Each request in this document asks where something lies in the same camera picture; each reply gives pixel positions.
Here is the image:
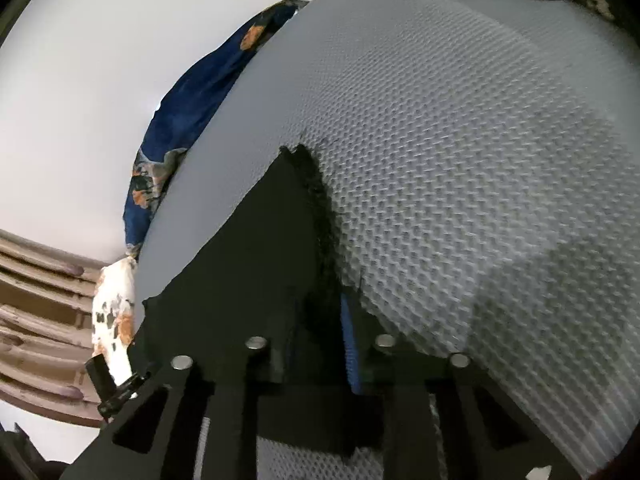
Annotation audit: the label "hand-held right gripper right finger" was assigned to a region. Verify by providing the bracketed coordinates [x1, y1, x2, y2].
[341, 294, 596, 480]

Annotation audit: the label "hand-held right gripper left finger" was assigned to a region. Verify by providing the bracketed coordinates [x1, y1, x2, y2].
[60, 338, 281, 480]

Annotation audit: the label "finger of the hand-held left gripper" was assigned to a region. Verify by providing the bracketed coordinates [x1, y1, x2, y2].
[84, 354, 147, 420]

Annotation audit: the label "black pants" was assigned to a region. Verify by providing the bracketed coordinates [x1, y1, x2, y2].
[127, 144, 368, 396]

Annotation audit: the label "white floral pillow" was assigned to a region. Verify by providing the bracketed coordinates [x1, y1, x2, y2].
[91, 256, 138, 386]

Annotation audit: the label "beige curtain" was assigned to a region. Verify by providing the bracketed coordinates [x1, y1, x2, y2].
[0, 229, 108, 428]

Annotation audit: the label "grey mesh mat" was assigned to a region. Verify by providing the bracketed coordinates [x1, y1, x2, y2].
[135, 0, 640, 480]

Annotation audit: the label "blue floral blanket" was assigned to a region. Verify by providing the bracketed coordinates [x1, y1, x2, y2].
[122, 0, 311, 261]

